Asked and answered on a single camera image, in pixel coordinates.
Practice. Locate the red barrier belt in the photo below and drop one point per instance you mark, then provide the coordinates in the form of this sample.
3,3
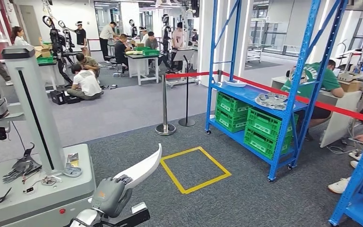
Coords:
191,74
335,108

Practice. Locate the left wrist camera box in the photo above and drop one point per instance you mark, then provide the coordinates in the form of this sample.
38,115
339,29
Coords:
137,219

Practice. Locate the green plastic crate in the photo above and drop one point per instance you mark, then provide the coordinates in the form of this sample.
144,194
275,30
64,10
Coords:
45,60
263,144
151,52
230,122
269,123
231,105

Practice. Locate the white desktop device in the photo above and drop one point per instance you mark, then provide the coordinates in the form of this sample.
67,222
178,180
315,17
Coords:
347,76

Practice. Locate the grey lift stand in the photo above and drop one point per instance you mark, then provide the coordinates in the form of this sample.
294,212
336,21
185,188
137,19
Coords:
37,109

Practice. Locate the yellow floor tape square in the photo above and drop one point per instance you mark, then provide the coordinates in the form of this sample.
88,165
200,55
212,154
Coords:
180,153

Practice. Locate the black floor case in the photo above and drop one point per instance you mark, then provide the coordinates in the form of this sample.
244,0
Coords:
57,97

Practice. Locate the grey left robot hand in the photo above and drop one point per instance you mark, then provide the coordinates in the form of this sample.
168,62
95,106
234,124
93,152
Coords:
111,197

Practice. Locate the black white humanoid robot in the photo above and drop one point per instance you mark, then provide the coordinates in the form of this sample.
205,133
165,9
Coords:
166,34

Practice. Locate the grey board cart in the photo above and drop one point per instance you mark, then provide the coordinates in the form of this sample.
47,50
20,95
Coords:
183,55

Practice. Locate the black barrier post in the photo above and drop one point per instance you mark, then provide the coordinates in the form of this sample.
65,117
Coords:
219,76

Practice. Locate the black pole stand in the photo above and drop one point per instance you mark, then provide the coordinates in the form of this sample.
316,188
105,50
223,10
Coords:
186,122

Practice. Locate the white table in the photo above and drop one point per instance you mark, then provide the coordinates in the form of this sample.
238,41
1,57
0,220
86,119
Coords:
140,62

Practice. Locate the white curved plastic part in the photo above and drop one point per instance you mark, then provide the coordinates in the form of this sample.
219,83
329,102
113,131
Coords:
144,167
234,83

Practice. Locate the silver metal plate part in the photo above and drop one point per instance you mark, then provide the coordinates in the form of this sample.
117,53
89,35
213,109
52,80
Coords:
272,101

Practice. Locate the cardboard box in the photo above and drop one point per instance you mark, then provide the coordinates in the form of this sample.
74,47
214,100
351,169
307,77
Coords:
350,86

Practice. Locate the chrome barrier stanchion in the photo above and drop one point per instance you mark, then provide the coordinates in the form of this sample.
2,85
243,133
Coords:
165,125

